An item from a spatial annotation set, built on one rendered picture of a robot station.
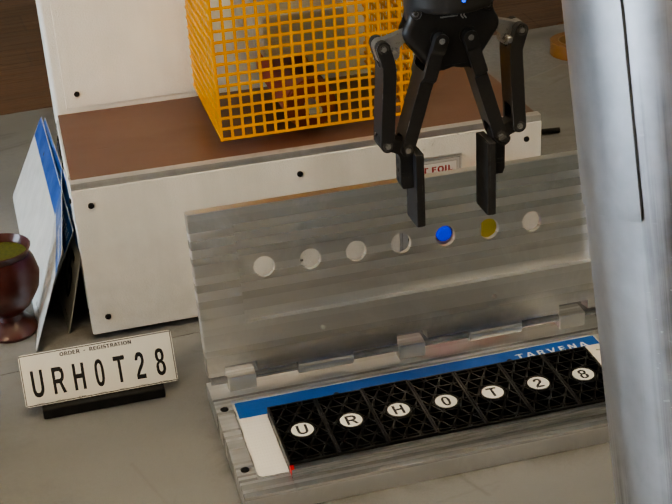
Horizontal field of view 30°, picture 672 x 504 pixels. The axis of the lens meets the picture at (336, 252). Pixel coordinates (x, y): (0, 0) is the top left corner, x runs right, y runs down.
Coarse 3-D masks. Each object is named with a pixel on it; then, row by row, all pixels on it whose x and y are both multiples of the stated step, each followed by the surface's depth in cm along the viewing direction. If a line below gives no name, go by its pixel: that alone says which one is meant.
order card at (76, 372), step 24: (144, 336) 133; (168, 336) 134; (24, 360) 130; (48, 360) 131; (72, 360) 132; (96, 360) 132; (120, 360) 133; (144, 360) 133; (168, 360) 134; (24, 384) 130; (48, 384) 131; (72, 384) 132; (96, 384) 132; (120, 384) 133; (144, 384) 133
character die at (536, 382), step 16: (512, 368) 130; (528, 368) 129; (544, 368) 129; (528, 384) 126; (544, 384) 126; (560, 384) 126; (528, 400) 124; (544, 400) 124; (560, 400) 124; (576, 400) 123
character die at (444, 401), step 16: (416, 384) 128; (432, 384) 127; (448, 384) 127; (432, 400) 125; (448, 400) 124; (464, 400) 124; (432, 416) 122; (448, 416) 123; (464, 416) 122; (480, 416) 122; (448, 432) 120
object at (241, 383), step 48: (528, 336) 137; (576, 336) 136; (240, 384) 130; (288, 384) 131; (240, 432) 123; (528, 432) 121; (576, 432) 121; (240, 480) 116; (288, 480) 116; (336, 480) 116; (384, 480) 117
